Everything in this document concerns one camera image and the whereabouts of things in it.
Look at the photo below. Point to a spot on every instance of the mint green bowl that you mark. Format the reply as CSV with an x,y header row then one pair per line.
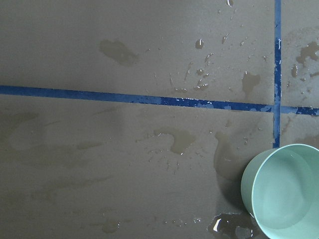
x,y
280,190

